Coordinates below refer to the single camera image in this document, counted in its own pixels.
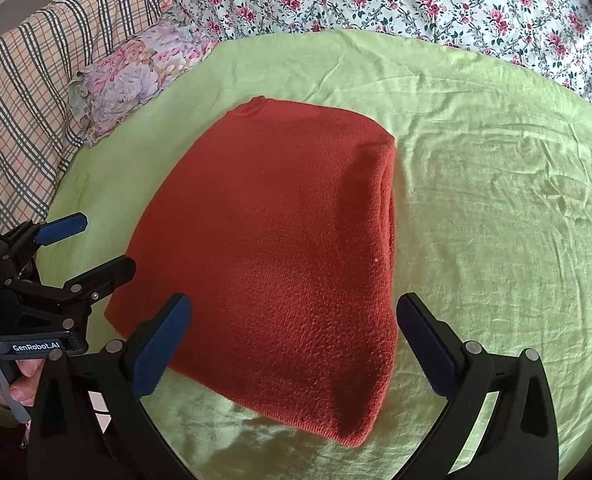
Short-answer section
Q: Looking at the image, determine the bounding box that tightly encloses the floral ruffled pillow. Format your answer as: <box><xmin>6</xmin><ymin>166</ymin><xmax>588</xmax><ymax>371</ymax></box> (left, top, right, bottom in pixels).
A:
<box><xmin>68</xmin><ymin>20</ymin><xmax>219</xmax><ymax>148</ymax></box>

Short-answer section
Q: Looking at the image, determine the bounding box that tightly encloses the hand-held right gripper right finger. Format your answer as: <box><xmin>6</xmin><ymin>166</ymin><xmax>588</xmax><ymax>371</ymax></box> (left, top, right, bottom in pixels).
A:
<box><xmin>396</xmin><ymin>292</ymin><xmax>559</xmax><ymax>480</ymax></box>

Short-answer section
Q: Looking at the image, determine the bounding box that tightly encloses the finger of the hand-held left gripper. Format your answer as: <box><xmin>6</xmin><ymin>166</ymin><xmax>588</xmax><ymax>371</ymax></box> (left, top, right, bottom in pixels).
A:
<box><xmin>0</xmin><ymin>212</ymin><xmax>89</xmax><ymax>281</ymax></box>
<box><xmin>7</xmin><ymin>255</ymin><xmax>137</xmax><ymax>328</ymax></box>

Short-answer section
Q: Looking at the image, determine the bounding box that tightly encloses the orange knit sweater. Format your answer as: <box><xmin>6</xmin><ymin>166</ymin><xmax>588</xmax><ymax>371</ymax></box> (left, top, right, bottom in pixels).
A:
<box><xmin>105</xmin><ymin>96</ymin><xmax>397</xmax><ymax>448</ymax></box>

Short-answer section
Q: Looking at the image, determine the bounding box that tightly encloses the light green bed sheet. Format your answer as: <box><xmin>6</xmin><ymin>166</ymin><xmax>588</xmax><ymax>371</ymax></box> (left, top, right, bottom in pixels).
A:
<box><xmin>31</xmin><ymin>27</ymin><xmax>592</xmax><ymax>480</ymax></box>

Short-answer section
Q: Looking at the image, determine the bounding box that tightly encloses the plaid checked cloth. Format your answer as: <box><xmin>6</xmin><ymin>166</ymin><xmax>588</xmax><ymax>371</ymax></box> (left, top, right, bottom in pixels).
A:
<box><xmin>0</xmin><ymin>0</ymin><xmax>182</xmax><ymax>236</ymax></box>

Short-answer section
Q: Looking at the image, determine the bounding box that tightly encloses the person's left hand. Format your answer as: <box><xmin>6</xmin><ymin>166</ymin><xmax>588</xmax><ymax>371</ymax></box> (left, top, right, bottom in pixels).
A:
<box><xmin>0</xmin><ymin>355</ymin><xmax>44</xmax><ymax>408</ymax></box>

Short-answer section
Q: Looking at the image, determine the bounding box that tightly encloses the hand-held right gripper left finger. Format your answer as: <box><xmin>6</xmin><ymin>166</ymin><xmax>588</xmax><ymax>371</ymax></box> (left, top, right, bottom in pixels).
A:
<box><xmin>26</xmin><ymin>292</ymin><xmax>194</xmax><ymax>480</ymax></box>

